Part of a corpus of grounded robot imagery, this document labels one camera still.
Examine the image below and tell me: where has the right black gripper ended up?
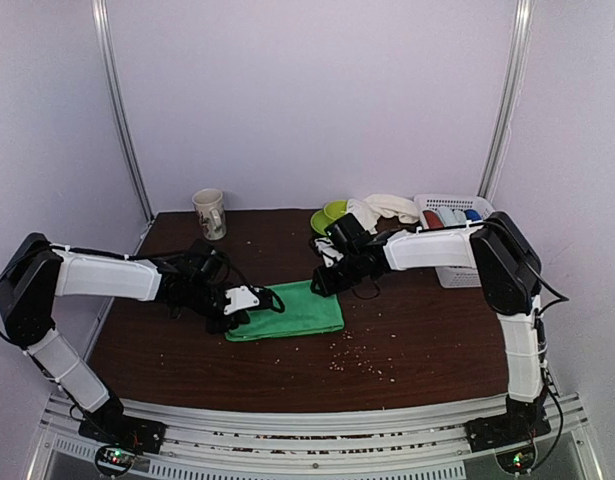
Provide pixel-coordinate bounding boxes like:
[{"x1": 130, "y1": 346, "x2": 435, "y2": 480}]
[{"x1": 313, "y1": 250, "x2": 364, "y2": 296}]

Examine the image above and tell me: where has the green microfiber towel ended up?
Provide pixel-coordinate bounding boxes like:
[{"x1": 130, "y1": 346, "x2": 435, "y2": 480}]
[{"x1": 224, "y1": 280, "x2": 345, "y2": 343}]

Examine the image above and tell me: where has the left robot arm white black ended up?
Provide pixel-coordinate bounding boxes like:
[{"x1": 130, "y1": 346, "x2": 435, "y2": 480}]
[{"x1": 0, "y1": 232, "x2": 268, "y2": 444}]

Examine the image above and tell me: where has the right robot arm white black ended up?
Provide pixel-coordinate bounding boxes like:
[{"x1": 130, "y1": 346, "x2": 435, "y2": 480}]
[{"x1": 311, "y1": 211, "x2": 546, "y2": 442}]

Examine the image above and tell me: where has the white cream towel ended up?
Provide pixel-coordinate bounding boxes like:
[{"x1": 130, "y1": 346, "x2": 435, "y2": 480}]
[{"x1": 346, "y1": 194, "x2": 420, "y2": 233}]

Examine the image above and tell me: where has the green saucer plate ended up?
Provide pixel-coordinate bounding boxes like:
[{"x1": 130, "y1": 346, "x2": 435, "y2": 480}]
[{"x1": 310, "y1": 209, "x2": 336, "y2": 236}]

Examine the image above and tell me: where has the green cup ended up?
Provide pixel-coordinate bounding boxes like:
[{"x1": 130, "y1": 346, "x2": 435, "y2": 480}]
[{"x1": 323, "y1": 200, "x2": 348, "y2": 221}]

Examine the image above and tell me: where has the rolled red towel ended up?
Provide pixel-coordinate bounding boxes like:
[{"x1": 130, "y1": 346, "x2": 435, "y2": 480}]
[{"x1": 422, "y1": 210, "x2": 444, "y2": 230}]

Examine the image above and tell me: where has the white plastic basket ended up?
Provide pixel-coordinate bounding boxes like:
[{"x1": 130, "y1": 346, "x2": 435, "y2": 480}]
[{"x1": 414, "y1": 194, "x2": 494, "y2": 289}]

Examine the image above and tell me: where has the rolled light blue towel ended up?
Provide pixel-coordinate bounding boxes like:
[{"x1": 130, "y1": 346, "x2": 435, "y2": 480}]
[{"x1": 437, "y1": 206, "x2": 467, "y2": 227}]

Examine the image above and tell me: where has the patterned ceramic mug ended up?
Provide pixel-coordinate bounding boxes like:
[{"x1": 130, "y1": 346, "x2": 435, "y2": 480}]
[{"x1": 192, "y1": 188, "x2": 227, "y2": 241}]

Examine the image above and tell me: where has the rolled dark blue towel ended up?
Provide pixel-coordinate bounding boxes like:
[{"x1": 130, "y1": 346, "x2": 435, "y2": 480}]
[{"x1": 464, "y1": 209, "x2": 482, "y2": 221}]

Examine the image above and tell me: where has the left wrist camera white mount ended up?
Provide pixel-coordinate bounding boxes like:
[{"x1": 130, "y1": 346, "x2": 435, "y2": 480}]
[{"x1": 223, "y1": 285, "x2": 261, "y2": 316}]

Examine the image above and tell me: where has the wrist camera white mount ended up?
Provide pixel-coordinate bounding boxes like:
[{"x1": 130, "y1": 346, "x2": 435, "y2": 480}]
[
  {"x1": 311, "y1": 237, "x2": 344, "y2": 268},
  {"x1": 223, "y1": 285, "x2": 261, "y2": 316}
]

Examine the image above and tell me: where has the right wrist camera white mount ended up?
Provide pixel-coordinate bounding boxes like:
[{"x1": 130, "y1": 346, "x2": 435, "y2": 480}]
[{"x1": 311, "y1": 237, "x2": 344, "y2": 268}]

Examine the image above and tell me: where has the aluminium front rail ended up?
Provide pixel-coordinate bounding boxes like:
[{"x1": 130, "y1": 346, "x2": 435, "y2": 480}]
[{"x1": 23, "y1": 395, "x2": 604, "y2": 479}]

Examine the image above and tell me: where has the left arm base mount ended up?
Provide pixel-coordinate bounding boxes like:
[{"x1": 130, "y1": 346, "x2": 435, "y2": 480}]
[{"x1": 78, "y1": 417, "x2": 166, "y2": 454}]

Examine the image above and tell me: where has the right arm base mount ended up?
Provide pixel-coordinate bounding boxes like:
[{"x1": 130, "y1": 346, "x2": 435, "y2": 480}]
[{"x1": 465, "y1": 414, "x2": 551, "y2": 452}]

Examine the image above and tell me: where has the right aluminium frame post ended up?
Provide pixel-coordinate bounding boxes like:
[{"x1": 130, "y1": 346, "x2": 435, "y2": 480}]
[{"x1": 478, "y1": 0, "x2": 535, "y2": 203}]

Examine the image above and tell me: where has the aluminium frame post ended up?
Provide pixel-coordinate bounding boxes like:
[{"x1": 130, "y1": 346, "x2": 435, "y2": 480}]
[
  {"x1": 91, "y1": 0, "x2": 155, "y2": 224},
  {"x1": 478, "y1": 0, "x2": 535, "y2": 203}
]

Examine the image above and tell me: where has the left aluminium frame post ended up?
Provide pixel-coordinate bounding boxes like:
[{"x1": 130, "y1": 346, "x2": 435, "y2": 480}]
[{"x1": 91, "y1": 0, "x2": 155, "y2": 224}]

